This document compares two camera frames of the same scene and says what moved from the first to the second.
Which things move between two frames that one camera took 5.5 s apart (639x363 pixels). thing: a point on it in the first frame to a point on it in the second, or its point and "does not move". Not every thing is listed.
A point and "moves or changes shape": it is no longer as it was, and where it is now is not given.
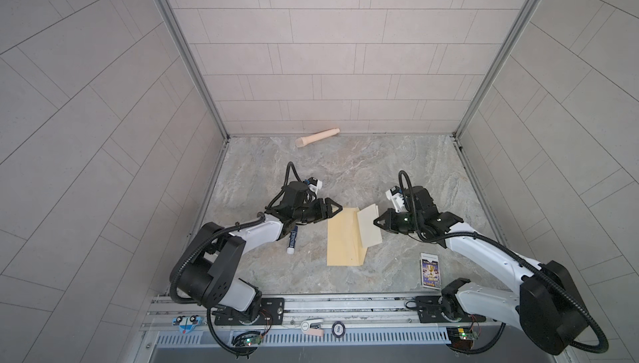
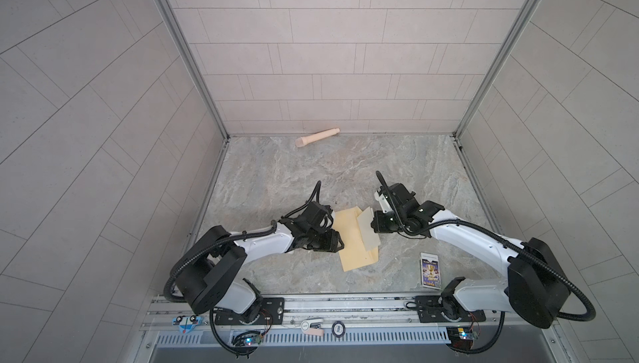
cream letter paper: x=370 y=233 does not move
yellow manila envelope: x=344 y=244 moves or changes shape
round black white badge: x=338 y=329 does not move
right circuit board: x=462 y=337 does not move
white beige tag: x=313 y=325 does not move
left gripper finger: x=324 y=208 to x=327 y=241
